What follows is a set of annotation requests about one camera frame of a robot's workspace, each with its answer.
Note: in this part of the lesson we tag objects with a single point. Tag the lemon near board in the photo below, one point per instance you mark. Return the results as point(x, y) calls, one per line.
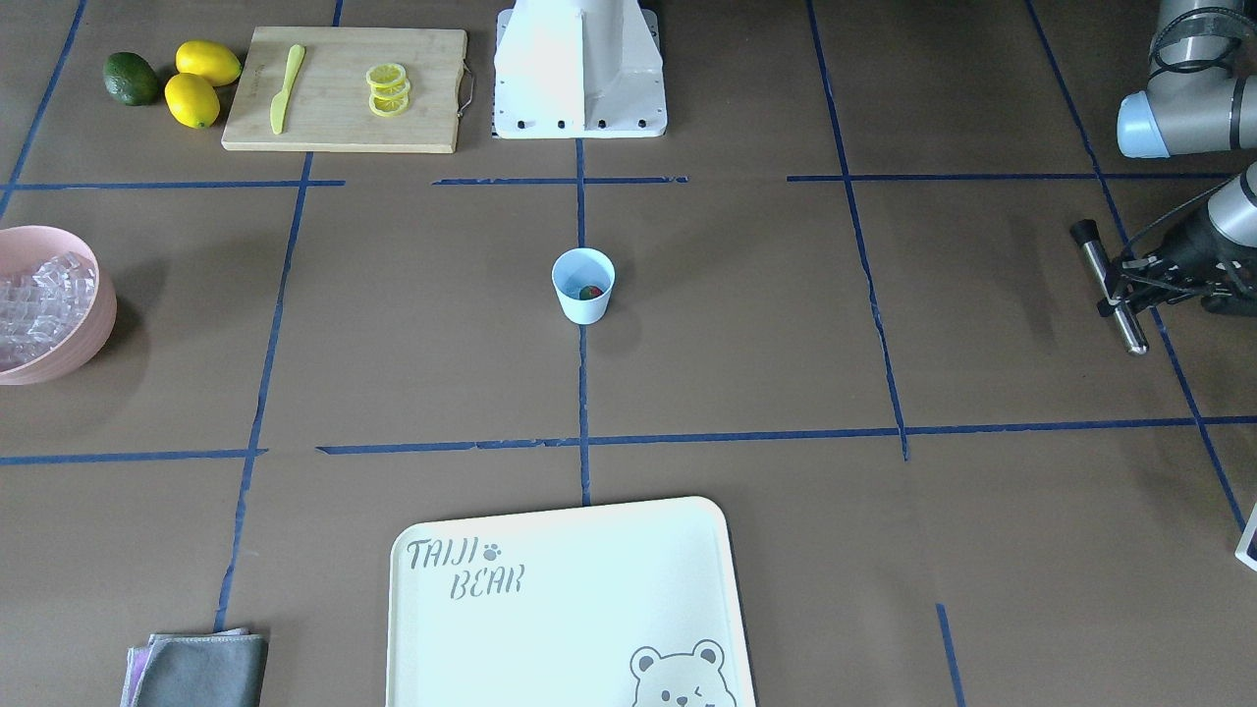
point(214, 62)

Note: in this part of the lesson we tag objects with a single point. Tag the yellow plastic knife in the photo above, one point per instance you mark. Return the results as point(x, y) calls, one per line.
point(280, 101)

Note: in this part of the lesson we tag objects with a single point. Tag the light blue cup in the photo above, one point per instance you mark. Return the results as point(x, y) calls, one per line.
point(583, 279)

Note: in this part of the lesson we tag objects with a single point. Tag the pink bowl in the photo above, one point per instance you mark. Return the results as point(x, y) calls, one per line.
point(26, 246)

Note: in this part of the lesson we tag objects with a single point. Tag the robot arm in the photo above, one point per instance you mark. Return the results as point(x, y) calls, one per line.
point(1194, 102)

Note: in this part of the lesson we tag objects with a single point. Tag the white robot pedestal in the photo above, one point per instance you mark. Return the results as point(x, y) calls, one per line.
point(578, 70)

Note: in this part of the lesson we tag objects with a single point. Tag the grey folded cloth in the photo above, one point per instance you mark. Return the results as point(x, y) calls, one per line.
point(223, 668)

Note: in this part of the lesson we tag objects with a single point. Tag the pile of ice cubes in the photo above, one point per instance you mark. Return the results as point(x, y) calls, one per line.
point(42, 305)

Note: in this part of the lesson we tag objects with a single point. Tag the green avocado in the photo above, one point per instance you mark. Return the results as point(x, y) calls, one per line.
point(130, 80)

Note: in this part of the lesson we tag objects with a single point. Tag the white wire cup rack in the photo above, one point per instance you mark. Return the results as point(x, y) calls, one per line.
point(1245, 551)

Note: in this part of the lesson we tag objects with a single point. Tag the lemon slices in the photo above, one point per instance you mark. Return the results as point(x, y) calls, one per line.
point(389, 89)

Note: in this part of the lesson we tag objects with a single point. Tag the bamboo cutting board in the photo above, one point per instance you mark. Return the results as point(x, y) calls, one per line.
point(328, 110)

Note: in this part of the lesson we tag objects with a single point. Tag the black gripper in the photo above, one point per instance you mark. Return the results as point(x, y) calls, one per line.
point(1195, 242)

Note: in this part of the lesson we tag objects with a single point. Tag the steel muddler black tip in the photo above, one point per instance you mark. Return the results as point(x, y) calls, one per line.
point(1112, 304)

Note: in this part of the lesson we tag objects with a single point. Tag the cream bear tray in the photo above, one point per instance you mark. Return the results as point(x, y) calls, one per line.
point(629, 604)

